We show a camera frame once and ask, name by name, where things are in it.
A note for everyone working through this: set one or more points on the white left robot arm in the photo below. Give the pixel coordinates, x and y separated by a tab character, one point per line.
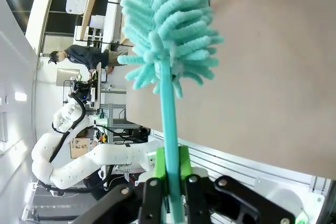
78	163

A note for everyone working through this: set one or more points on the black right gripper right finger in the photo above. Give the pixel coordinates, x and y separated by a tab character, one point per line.
223	203

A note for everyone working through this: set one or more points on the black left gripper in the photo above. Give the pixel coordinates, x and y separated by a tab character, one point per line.
80	87

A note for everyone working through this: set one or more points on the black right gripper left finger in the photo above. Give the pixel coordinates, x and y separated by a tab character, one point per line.
152	200

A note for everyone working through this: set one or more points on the wooden shelf with black frame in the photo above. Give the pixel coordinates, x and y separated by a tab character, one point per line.
88	11

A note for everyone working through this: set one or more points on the teal chenille duster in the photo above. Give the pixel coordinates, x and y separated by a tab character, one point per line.
170	37

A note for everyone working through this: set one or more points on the person in dark shirt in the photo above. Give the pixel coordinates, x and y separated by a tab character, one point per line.
84	56

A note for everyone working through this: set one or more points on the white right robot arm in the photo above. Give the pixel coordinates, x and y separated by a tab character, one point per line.
286	203

